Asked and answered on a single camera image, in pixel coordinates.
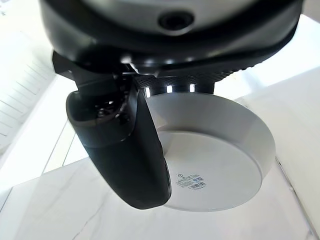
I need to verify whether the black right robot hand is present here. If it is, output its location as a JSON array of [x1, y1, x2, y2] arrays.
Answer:
[[39, 0, 309, 210]]

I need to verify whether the white round plate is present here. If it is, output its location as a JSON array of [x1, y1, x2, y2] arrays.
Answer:
[[144, 92, 277, 213]]

